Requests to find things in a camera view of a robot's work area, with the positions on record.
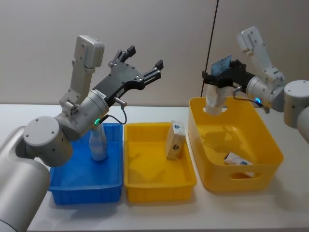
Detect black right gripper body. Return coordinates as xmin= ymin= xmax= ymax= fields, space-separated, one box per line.
xmin=211 ymin=55 xmax=253 ymax=91

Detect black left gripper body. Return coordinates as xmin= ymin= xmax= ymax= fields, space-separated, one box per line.
xmin=93 ymin=58 xmax=146 ymax=107

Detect white plastic bottle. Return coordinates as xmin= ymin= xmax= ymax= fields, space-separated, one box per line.
xmin=88 ymin=122 xmax=109 ymax=162
xmin=205 ymin=84 xmax=229 ymax=116

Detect deep yellow plastic basket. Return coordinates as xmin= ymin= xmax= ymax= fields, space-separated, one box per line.
xmin=188 ymin=96 xmax=284 ymax=193

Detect beige drink carton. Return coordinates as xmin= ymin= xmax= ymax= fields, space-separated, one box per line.
xmin=166 ymin=120 xmax=187 ymax=161

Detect white drink carton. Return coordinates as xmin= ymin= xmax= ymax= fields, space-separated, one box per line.
xmin=224 ymin=151 xmax=256 ymax=179

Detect shallow yellow plastic bin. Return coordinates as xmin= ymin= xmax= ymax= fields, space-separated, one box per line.
xmin=123 ymin=121 xmax=197 ymax=203

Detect blue plastic bin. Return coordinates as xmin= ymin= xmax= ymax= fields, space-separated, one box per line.
xmin=48 ymin=122 xmax=124 ymax=206

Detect thin dark right gripper cable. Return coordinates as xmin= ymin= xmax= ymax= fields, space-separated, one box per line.
xmin=232 ymin=86 xmax=258 ymax=104

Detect thin dark gripper cable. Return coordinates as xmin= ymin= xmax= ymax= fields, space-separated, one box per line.
xmin=232 ymin=86 xmax=258 ymax=104
xmin=96 ymin=96 xmax=128 ymax=126

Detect thin black hanging cable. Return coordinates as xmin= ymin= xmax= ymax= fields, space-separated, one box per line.
xmin=200 ymin=0 xmax=220 ymax=98

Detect thin dark left gripper cable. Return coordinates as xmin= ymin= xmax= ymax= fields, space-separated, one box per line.
xmin=96 ymin=96 xmax=128 ymax=126

